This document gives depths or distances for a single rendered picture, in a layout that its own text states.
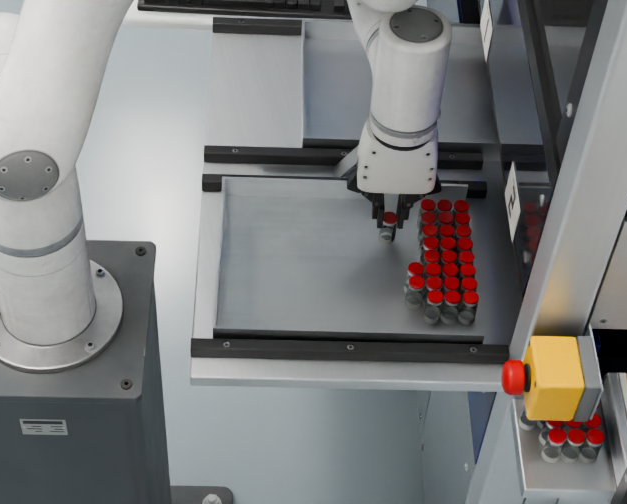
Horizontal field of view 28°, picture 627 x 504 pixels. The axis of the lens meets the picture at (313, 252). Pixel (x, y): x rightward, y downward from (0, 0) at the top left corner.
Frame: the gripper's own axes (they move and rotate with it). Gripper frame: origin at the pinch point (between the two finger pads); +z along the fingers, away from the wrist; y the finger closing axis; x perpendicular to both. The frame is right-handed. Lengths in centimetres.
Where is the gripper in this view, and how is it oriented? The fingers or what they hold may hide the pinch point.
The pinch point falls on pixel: (390, 210)
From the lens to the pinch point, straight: 167.0
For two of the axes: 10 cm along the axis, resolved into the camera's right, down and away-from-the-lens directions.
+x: 0.0, 7.6, -6.5
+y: -10.0, -0.3, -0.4
